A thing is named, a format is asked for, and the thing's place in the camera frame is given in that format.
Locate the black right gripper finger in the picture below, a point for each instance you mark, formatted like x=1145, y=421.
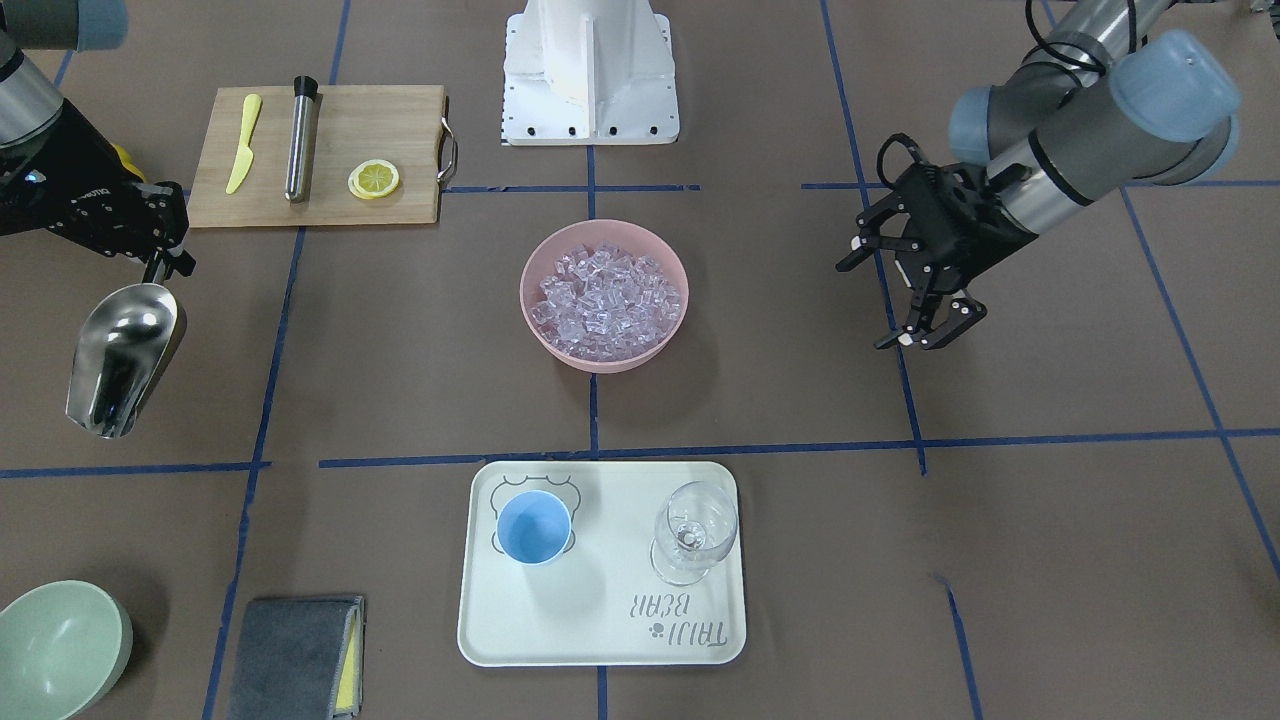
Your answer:
x=154, y=272
x=179, y=262

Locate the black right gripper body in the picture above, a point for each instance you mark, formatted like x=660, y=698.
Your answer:
x=72, y=188

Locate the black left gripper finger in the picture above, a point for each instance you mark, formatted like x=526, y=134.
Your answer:
x=937, y=319
x=916, y=329

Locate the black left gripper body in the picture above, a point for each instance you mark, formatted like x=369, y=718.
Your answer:
x=975, y=243

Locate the metal ice scoop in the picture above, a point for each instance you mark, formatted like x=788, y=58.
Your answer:
x=122, y=351

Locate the clear wine glass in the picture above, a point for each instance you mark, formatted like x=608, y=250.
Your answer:
x=694, y=531

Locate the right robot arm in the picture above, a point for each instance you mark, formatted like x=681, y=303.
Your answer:
x=30, y=100

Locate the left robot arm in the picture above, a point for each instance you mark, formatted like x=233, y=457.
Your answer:
x=1097, y=103

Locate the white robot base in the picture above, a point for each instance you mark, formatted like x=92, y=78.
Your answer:
x=589, y=73

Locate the pink bowl of ice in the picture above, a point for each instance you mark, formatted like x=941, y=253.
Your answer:
x=604, y=296

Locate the blue plastic cup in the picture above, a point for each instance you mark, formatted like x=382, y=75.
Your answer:
x=534, y=528

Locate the yellow lemon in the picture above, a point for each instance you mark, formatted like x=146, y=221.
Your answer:
x=128, y=163

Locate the steel muddler rod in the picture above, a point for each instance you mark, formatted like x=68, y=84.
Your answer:
x=303, y=135

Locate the yellow plastic knife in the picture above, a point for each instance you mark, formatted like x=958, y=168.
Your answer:
x=243, y=161

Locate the lemon slice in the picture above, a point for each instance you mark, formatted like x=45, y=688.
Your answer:
x=374, y=179

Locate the wooden cutting board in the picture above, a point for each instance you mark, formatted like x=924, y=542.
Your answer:
x=402, y=124

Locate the mint green bowl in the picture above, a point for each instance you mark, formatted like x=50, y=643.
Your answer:
x=64, y=645

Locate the gray folded cloth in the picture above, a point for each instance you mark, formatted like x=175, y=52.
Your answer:
x=300, y=658

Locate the white serving tray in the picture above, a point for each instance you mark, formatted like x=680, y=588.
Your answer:
x=600, y=603

